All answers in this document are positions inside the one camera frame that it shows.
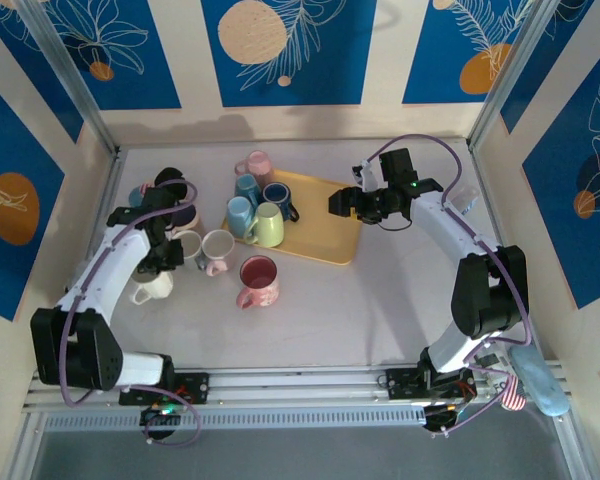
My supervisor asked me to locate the pink floral mug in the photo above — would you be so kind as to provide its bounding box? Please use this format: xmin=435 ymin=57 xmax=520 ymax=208
xmin=235 ymin=255 xmax=281 ymax=310

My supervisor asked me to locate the white mug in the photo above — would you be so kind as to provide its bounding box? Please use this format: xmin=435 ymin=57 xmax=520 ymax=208
xmin=129 ymin=269 xmax=175 ymax=306

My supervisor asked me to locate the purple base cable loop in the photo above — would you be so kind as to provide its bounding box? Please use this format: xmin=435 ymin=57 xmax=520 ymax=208
xmin=427 ymin=364 xmax=514 ymax=439
xmin=143 ymin=392 xmax=202 ymax=447

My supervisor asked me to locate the aluminium side rail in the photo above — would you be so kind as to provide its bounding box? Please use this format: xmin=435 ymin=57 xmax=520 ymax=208
xmin=0 ymin=147 xmax=129 ymax=480
xmin=467 ymin=142 xmax=599 ymax=480

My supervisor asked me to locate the light green mug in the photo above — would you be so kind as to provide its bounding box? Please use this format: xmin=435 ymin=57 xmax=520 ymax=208
xmin=243 ymin=202 xmax=285 ymax=249

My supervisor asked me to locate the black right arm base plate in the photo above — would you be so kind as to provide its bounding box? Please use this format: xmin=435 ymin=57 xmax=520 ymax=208
xmin=385 ymin=367 xmax=476 ymax=401

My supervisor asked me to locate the grey slotted cable duct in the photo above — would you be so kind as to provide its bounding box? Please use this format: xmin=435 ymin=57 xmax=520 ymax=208
xmin=43 ymin=404 xmax=427 ymax=432

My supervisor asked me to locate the yellow plastic tray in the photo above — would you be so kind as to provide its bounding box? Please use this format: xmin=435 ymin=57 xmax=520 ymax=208
xmin=221 ymin=168 xmax=364 ymax=266

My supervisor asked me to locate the navy blue mug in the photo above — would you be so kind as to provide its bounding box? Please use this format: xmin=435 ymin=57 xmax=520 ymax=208
xmin=262 ymin=182 xmax=300 ymax=224

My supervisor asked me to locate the striped blue pink cup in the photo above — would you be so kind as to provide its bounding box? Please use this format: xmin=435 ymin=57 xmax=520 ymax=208
xmin=128 ymin=183 xmax=154 ymax=209

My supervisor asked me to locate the black round cloth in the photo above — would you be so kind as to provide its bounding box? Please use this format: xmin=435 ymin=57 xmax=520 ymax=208
xmin=154 ymin=167 xmax=191 ymax=201

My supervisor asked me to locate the black electronics board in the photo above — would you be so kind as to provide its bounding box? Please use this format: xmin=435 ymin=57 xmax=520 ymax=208
xmin=423 ymin=403 xmax=464 ymax=432
xmin=139 ymin=399 xmax=184 ymax=427

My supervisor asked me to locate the light pink mug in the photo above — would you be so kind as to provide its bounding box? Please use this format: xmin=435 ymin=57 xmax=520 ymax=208
xmin=234 ymin=150 xmax=275 ymax=187

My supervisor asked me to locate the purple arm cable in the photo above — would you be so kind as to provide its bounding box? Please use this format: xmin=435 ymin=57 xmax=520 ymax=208
xmin=59 ymin=179 xmax=201 ymax=409
xmin=364 ymin=133 xmax=534 ymax=349

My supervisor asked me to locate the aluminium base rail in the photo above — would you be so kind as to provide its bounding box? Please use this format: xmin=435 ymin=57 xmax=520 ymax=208
xmin=22 ymin=364 xmax=569 ymax=414

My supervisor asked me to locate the light blue mug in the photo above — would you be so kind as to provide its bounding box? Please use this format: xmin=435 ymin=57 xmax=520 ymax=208
xmin=225 ymin=196 xmax=255 ymax=239

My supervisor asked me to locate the pale pink mug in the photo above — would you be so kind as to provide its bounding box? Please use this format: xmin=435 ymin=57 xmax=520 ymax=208
xmin=201 ymin=229 xmax=236 ymax=277

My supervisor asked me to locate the red white striped sock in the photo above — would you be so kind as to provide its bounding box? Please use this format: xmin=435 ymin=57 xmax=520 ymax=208
xmin=497 ymin=374 xmax=527 ymax=412

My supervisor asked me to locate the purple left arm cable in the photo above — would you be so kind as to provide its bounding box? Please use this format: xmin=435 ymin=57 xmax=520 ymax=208
xmin=59 ymin=179 xmax=201 ymax=409

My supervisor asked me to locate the teal blue mug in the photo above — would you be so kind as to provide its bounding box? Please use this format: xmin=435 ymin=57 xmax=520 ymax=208
xmin=233 ymin=173 xmax=262 ymax=206

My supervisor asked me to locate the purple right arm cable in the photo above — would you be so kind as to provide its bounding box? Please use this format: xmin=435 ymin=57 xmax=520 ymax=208
xmin=364 ymin=133 xmax=534 ymax=349

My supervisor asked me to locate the light blue cloth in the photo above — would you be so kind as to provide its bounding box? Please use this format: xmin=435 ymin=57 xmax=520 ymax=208
xmin=509 ymin=347 xmax=571 ymax=416

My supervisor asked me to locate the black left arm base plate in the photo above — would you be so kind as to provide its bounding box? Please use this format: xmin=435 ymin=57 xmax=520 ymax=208
xmin=118 ymin=372 xmax=210 ymax=406

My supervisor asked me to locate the aluminium frame post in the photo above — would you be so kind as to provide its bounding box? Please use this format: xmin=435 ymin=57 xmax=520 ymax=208
xmin=467 ymin=0 xmax=566 ymax=149
xmin=14 ymin=0 xmax=121 ymax=157

